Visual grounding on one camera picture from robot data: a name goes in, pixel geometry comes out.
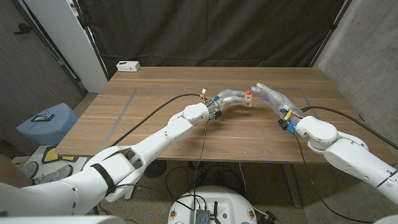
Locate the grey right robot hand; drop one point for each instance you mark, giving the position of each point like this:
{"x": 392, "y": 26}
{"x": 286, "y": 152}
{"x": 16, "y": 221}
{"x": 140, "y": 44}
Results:
{"x": 278, "y": 101}

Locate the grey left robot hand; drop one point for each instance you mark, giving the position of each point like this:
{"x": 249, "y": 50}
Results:
{"x": 228, "y": 98}

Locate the small wooden block with holes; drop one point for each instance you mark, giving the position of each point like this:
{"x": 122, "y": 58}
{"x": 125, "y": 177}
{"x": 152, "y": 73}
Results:
{"x": 248, "y": 100}

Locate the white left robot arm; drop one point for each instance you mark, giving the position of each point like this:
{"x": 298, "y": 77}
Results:
{"x": 140, "y": 152}

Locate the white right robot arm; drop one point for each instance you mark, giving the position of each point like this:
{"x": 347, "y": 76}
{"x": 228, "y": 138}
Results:
{"x": 345, "y": 152}

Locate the black backdrop curtain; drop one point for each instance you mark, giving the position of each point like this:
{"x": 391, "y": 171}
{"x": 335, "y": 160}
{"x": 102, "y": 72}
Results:
{"x": 202, "y": 31}

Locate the grey table leg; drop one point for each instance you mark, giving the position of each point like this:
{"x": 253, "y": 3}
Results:
{"x": 293, "y": 189}

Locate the black backdrop stand pole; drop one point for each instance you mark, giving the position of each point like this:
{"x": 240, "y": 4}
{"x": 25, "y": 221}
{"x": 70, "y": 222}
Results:
{"x": 332, "y": 27}
{"x": 90, "y": 39}

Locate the round black floor fan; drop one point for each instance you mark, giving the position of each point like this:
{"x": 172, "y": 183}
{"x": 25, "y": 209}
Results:
{"x": 157, "y": 169}

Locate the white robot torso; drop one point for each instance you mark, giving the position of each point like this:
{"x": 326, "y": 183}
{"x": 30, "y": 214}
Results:
{"x": 230, "y": 202}

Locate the white power strip box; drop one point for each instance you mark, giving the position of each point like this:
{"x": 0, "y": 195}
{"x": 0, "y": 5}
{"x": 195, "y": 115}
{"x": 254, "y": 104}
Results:
{"x": 128, "y": 66}

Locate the grey electronics box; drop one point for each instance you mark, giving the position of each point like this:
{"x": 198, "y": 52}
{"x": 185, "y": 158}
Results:
{"x": 202, "y": 216}

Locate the white table leg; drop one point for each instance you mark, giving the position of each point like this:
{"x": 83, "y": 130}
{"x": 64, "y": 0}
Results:
{"x": 130, "y": 193}

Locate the white pillar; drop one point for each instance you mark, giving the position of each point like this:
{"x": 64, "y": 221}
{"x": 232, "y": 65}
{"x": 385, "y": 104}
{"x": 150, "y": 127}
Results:
{"x": 71, "y": 40}

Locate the blue plastic stool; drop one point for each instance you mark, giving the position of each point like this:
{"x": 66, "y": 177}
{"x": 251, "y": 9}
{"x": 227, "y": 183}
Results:
{"x": 53, "y": 132}

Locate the black smartphone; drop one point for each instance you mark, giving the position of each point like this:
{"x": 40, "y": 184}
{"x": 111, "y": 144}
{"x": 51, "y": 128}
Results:
{"x": 43, "y": 117}

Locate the grey black sneaker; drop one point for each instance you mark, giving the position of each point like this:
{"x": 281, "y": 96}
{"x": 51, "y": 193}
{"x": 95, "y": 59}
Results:
{"x": 54, "y": 175}
{"x": 29, "y": 169}

